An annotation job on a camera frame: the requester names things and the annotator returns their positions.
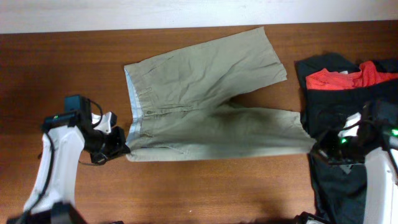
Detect khaki cargo shorts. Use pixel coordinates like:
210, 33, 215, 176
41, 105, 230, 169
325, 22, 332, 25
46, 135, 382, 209
124, 27, 315, 162

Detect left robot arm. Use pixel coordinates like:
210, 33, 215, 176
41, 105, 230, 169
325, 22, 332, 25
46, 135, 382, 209
7, 95, 130, 224

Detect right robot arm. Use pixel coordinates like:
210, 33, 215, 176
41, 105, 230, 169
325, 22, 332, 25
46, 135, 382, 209
310, 100, 397, 223

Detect black garment pile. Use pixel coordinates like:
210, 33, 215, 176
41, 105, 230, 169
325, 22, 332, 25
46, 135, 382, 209
295, 53, 397, 223

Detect red shirt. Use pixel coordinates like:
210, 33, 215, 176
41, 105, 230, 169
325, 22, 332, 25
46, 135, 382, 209
305, 61, 397, 90

